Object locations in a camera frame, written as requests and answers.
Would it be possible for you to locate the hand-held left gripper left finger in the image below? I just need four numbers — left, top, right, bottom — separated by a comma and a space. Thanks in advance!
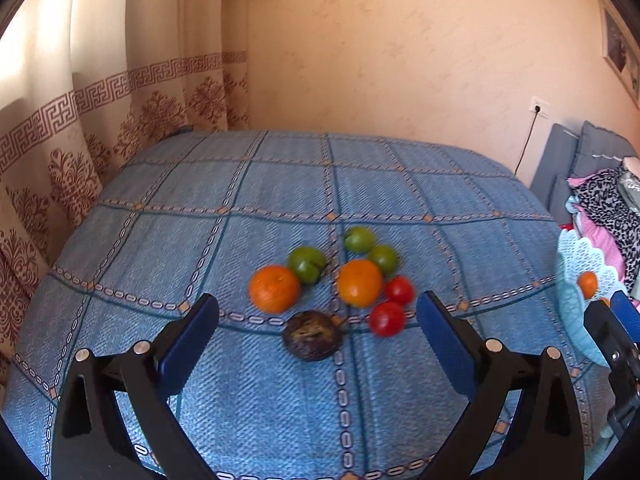
51, 293, 221, 480

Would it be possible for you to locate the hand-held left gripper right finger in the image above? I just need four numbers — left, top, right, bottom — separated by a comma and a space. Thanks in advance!
416, 290, 586, 480

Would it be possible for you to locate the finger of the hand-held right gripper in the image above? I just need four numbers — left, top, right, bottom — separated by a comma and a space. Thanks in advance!
611, 290, 640, 343
583, 299, 640, 411

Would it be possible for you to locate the small orange mandarin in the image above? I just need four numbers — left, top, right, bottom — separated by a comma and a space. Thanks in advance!
576, 271, 599, 300

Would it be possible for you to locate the red tomato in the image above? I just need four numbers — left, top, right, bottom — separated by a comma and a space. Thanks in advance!
383, 276, 416, 306
369, 301, 406, 337

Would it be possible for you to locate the light blue lattice plastic basket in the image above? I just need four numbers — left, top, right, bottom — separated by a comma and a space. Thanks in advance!
556, 227, 631, 366

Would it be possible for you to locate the large orange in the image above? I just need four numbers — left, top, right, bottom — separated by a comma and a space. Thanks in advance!
249, 265, 302, 315
336, 259, 384, 309

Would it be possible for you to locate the dark brown mangosteen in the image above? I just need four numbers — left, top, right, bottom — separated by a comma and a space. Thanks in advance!
282, 310, 344, 362

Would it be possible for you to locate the green tomato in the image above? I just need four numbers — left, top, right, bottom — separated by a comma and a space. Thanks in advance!
286, 246, 328, 286
367, 245, 400, 276
344, 226, 377, 253

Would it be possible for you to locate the pile of clothes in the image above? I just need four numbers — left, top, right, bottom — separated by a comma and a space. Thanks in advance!
565, 177, 636, 281

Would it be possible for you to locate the leopard print cloth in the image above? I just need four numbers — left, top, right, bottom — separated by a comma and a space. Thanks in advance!
575, 167, 640, 271

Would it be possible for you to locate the green floral cloth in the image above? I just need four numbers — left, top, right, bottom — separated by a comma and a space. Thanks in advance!
616, 165, 640, 211

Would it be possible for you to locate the grey sofa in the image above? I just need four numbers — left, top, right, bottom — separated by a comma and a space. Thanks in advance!
529, 120, 640, 221

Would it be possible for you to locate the grey sofa cushion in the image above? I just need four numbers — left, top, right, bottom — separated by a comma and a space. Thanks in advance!
570, 121, 638, 178

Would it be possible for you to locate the beige patterned curtain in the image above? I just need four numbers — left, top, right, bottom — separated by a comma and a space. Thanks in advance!
0, 0, 281, 396

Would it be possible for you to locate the black power cable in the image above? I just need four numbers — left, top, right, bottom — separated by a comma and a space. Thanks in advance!
514, 109, 542, 177

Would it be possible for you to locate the framed wall picture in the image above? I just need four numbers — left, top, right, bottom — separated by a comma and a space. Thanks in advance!
599, 0, 633, 80

